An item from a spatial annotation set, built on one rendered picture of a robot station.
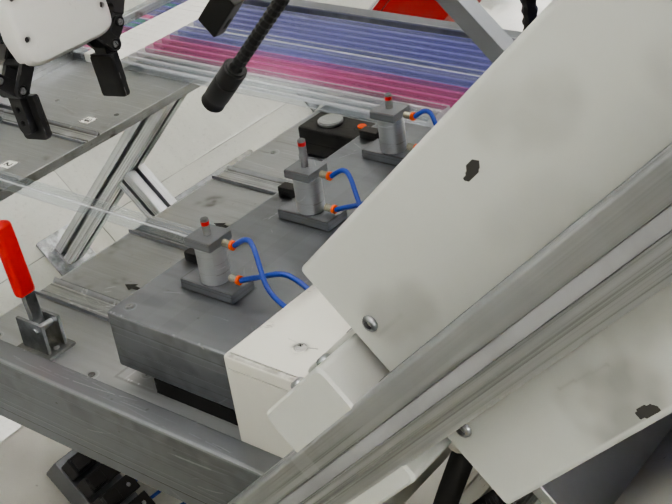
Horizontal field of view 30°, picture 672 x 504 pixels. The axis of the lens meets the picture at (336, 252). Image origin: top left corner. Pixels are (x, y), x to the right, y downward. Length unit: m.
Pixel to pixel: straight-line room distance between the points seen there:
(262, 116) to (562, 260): 2.10
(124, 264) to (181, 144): 1.39
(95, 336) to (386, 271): 0.43
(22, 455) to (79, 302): 0.39
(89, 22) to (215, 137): 1.43
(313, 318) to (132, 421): 0.15
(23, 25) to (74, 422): 0.33
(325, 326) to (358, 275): 0.19
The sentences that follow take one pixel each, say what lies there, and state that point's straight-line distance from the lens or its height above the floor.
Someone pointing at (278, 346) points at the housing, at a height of 1.25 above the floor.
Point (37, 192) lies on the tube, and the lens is 1.21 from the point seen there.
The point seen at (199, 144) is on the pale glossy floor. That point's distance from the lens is 2.48.
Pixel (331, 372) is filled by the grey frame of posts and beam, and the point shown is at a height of 1.38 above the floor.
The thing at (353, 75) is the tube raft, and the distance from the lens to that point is 1.33.
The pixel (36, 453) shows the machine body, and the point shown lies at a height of 0.62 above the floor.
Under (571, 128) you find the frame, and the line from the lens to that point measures 0.51.
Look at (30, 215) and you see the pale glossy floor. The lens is 2.27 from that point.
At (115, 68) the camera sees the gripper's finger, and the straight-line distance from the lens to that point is 1.12.
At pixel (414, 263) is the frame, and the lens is 0.59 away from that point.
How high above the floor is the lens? 1.89
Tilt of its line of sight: 50 degrees down
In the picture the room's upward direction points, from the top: 44 degrees clockwise
